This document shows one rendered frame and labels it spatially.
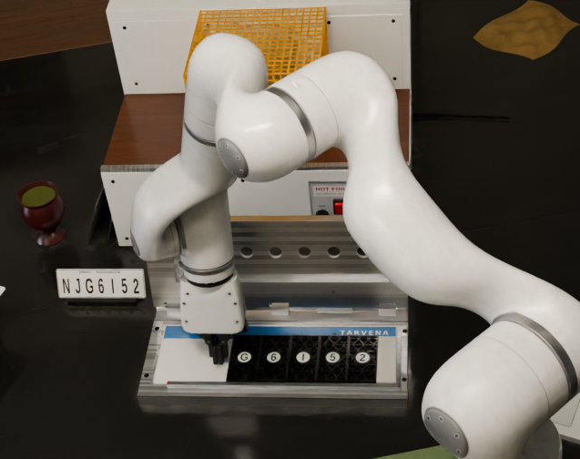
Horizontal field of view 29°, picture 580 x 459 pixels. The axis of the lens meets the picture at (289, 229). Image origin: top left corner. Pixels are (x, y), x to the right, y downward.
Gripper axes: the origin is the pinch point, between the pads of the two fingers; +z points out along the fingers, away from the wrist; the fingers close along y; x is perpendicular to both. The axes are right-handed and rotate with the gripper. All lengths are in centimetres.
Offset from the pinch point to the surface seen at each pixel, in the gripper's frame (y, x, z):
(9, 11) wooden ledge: -68, 113, -19
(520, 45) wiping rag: 55, 92, -15
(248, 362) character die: 4.9, -0.9, 1.7
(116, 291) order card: -20.9, 15.8, -0.9
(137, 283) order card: -17.0, 16.2, -2.4
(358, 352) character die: 23.0, 1.2, 1.2
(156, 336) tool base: -11.8, 5.5, 1.4
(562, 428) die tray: 55, -11, 6
